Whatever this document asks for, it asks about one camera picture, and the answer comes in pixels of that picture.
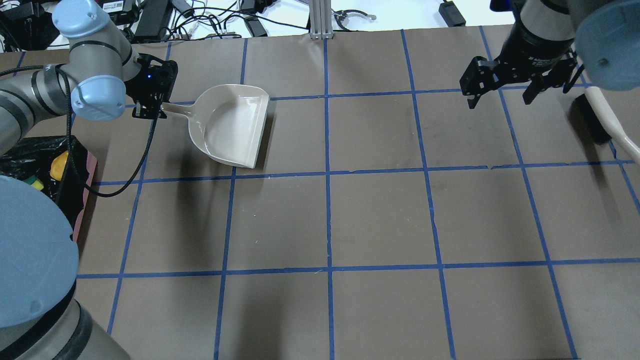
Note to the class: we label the black power brick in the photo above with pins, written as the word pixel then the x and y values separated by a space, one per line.
pixel 154 21

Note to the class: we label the pink bin with black bag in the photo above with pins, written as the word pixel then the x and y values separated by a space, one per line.
pixel 46 163

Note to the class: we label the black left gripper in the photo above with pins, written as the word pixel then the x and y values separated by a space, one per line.
pixel 141 93

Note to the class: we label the white plastic dustpan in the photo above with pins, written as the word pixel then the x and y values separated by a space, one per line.
pixel 226 123

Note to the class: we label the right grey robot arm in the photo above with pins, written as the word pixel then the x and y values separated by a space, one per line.
pixel 553 41

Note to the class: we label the yellow potato-like toy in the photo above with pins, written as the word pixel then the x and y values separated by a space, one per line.
pixel 58 166

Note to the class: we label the aluminium frame post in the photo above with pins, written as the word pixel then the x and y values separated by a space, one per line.
pixel 321 19

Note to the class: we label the yellow green sponge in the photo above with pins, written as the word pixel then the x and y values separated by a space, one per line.
pixel 35 182

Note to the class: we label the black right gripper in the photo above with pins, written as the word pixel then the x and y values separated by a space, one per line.
pixel 537 51

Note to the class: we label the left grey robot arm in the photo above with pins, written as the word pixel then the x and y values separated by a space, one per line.
pixel 41 317

